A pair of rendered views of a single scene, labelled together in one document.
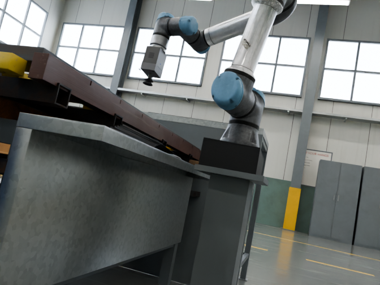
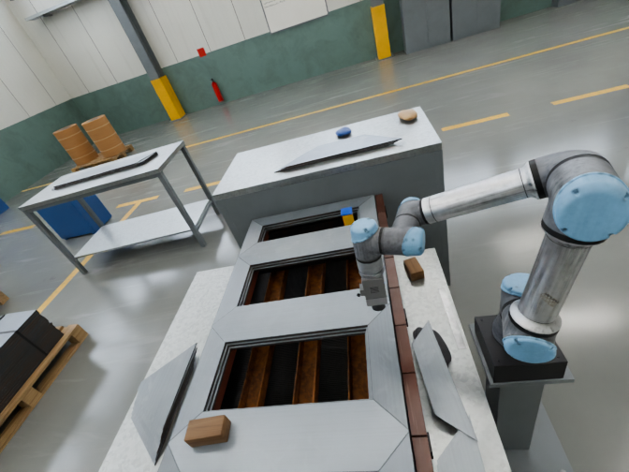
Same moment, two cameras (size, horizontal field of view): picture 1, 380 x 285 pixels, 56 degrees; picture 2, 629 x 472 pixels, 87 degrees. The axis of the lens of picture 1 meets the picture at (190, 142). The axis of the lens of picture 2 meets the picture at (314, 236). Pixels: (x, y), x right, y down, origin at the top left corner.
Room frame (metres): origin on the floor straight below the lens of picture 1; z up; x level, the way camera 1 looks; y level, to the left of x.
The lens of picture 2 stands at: (0.74, 0.35, 1.82)
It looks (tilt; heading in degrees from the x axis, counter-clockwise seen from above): 35 degrees down; 359
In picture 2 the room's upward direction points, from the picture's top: 20 degrees counter-clockwise
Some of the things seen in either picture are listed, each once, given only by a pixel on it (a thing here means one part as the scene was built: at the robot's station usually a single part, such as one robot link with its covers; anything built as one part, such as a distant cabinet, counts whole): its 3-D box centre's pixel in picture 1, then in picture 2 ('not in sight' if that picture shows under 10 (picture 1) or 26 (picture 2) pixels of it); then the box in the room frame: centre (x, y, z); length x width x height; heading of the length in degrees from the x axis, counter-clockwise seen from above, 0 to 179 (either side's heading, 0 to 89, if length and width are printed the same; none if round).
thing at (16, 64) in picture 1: (7, 63); not in sight; (0.81, 0.45, 0.79); 0.06 x 0.05 x 0.04; 73
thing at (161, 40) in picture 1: (159, 44); (370, 260); (1.46, 0.21, 1.16); 0.08 x 0.08 x 0.05
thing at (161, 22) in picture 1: (164, 27); (366, 240); (1.46, 0.20, 1.24); 0.09 x 0.08 x 0.11; 56
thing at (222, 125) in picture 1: (180, 126); (321, 152); (2.70, 0.09, 1.03); 1.30 x 0.60 x 0.04; 73
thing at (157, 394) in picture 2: not in sight; (157, 397); (1.59, 1.12, 0.77); 0.45 x 0.20 x 0.04; 163
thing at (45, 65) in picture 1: (160, 134); (398, 310); (1.55, 0.13, 0.80); 1.62 x 0.04 x 0.06; 163
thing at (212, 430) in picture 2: not in sight; (208, 431); (1.32, 0.84, 0.87); 0.12 x 0.06 x 0.05; 78
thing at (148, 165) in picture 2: not in sight; (129, 209); (4.39, 2.12, 0.49); 1.60 x 0.70 x 0.99; 76
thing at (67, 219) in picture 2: not in sight; (75, 213); (5.58, 3.37, 0.29); 0.61 x 0.43 x 0.57; 72
